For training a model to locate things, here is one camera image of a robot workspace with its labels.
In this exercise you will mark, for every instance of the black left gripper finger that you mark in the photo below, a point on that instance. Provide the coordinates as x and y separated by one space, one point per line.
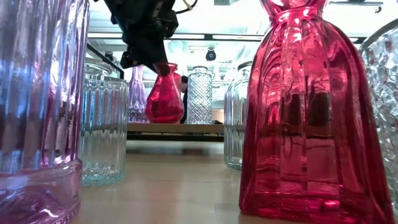
147 51
127 61

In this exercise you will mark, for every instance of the slender pink glass vase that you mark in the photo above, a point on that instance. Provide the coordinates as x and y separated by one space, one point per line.
136 99

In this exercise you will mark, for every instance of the red pear-shaped glass vase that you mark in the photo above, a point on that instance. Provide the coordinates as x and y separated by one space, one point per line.
164 105

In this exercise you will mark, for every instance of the clear ribbed glass jar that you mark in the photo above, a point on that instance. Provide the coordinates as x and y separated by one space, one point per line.
104 124
234 124

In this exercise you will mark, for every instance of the clear diamond-pattern glass vase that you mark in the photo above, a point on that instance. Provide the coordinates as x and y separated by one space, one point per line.
199 99

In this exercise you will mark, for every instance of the large pink ribbed vase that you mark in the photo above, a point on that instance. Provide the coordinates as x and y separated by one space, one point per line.
37 93

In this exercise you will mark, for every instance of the large red pleated vase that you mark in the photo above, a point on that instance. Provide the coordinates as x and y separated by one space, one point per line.
311 124

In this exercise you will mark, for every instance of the large clear hammered vase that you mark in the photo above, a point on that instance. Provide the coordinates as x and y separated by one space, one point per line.
382 93

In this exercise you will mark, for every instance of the black metal wooden shelf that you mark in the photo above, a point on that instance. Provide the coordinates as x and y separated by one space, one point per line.
174 127

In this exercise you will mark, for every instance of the black overhead light bar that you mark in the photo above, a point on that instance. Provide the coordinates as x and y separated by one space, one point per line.
207 36

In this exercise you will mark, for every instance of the black ceiling camera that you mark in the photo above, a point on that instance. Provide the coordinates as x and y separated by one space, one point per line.
211 56

